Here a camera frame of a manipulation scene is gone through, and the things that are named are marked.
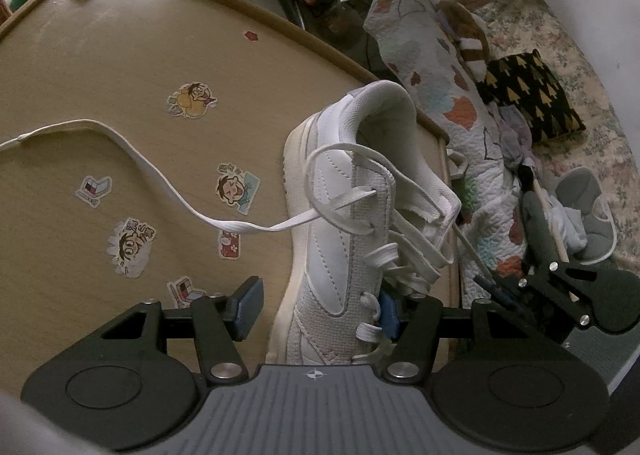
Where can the colourful cartoon sticker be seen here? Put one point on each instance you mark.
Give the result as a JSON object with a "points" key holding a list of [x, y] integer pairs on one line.
{"points": [[230, 242], [237, 187]]}

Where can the yellow cartoon sticker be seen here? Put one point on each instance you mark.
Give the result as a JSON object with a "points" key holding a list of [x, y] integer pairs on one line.
{"points": [[192, 100]]}

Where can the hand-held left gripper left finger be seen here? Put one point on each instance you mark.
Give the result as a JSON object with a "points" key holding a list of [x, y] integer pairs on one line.
{"points": [[248, 302]]}

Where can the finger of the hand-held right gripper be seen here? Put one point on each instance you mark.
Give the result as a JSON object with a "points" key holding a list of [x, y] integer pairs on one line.
{"points": [[500, 292]]}

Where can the black gold tree pillow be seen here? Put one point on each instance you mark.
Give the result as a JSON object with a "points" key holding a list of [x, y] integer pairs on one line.
{"points": [[535, 95]]}

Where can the black sock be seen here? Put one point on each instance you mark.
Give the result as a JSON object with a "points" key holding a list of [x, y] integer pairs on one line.
{"points": [[525, 175]]}

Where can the brown striped bag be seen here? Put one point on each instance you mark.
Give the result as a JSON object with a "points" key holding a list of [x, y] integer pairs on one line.
{"points": [[470, 30]]}

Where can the lavender clothes pile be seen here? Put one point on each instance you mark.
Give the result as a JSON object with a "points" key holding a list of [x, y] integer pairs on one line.
{"points": [[512, 135]]}

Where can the floral sofa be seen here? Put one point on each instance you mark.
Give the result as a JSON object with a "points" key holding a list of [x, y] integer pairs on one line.
{"points": [[575, 60]]}

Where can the grey green cloth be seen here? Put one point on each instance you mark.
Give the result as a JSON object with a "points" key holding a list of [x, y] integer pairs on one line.
{"points": [[540, 230]]}

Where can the white shoelace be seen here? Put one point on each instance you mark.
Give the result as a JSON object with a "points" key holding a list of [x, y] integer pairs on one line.
{"points": [[150, 170]]}

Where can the cartoon face sticker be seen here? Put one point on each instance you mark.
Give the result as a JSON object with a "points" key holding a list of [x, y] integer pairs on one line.
{"points": [[131, 247]]}

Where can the grey slipper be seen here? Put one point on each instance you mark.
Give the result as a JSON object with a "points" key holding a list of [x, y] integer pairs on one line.
{"points": [[585, 205]]}

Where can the heart patchwork quilt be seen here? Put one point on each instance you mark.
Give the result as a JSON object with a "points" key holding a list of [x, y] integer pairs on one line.
{"points": [[450, 100]]}

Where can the small red sticker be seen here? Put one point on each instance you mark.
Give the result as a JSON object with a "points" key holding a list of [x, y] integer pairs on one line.
{"points": [[251, 35]]}

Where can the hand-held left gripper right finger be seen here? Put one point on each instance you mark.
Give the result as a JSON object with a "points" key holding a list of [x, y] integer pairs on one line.
{"points": [[389, 312]]}

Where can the white cloth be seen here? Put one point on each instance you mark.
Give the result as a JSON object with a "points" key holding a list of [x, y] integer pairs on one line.
{"points": [[567, 230]]}

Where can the brown glass jar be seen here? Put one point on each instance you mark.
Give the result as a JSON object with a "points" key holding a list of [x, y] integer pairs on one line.
{"points": [[340, 17]]}

